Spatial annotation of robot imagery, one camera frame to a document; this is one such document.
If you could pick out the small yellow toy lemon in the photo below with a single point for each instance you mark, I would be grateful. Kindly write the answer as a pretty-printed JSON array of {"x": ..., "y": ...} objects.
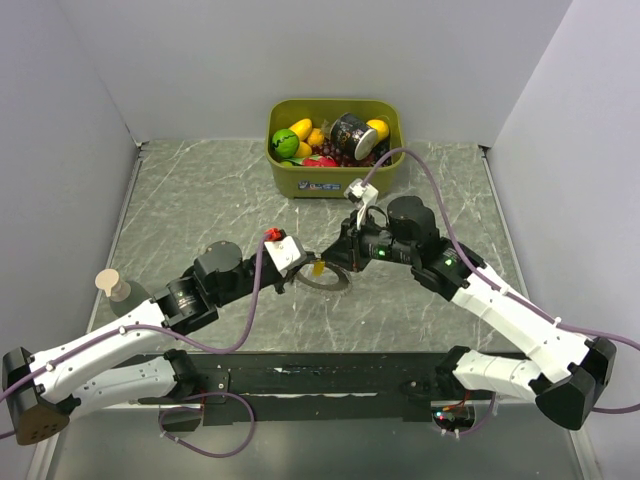
[{"x": 303, "y": 151}]

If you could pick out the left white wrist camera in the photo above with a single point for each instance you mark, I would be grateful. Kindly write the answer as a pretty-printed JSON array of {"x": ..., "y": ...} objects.
[{"x": 286, "y": 254}]

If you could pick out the green toy watermelon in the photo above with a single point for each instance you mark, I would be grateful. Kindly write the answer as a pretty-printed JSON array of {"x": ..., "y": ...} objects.
[{"x": 285, "y": 143}]

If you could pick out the large metal keyring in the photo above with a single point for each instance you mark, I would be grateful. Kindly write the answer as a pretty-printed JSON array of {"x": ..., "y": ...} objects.
[{"x": 333, "y": 280}]

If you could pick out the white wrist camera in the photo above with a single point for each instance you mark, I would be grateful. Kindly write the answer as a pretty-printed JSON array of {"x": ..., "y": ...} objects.
[
  {"x": 363, "y": 196},
  {"x": 286, "y": 254}
]

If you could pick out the red toy dragonfruit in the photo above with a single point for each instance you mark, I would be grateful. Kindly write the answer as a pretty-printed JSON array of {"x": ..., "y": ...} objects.
[{"x": 319, "y": 161}]

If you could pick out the black printed can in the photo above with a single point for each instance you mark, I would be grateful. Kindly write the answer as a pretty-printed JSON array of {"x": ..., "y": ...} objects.
[{"x": 353, "y": 137}]

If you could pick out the yellow tag key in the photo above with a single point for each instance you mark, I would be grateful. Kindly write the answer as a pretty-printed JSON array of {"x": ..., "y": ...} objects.
[{"x": 318, "y": 268}]

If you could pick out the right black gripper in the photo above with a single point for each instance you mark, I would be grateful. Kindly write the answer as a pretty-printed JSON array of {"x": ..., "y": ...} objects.
[{"x": 347, "y": 250}]

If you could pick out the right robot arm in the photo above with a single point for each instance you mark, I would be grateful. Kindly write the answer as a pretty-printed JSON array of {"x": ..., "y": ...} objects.
[{"x": 562, "y": 373}]

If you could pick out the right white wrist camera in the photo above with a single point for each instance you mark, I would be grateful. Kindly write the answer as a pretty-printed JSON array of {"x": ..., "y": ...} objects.
[{"x": 363, "y": 196}]

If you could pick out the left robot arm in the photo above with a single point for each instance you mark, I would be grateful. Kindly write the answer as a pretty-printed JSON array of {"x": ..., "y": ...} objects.
[{"x": 44, "y": 391}]

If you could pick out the olive green plastic bin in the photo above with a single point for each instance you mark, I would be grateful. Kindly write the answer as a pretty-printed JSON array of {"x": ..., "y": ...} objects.
[{"x": 324, "y": 182}]

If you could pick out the yellow toy lemon right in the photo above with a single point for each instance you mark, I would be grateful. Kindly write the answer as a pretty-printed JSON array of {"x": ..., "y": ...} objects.
[{"x": 381, "y": 127}]

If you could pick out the yellow toy mango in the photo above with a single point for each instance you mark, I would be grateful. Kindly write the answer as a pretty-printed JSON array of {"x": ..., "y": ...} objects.
[{"x": 302, "y": 128}]

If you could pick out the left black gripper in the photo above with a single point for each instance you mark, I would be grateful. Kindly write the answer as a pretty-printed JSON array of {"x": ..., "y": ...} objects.
[{"x": 279, "y": 284}]

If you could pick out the dark toy grapes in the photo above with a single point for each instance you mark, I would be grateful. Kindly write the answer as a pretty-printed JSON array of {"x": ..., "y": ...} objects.
[{"x": 379, "y": 151}]

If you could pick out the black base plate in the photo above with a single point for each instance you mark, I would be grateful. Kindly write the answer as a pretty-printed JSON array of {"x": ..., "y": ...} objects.
[{"x": 322, "y": 386}]

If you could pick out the orange toy fruit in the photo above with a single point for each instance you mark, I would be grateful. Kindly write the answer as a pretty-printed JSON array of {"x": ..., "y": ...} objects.
[{"x": 315, "y": 138}]

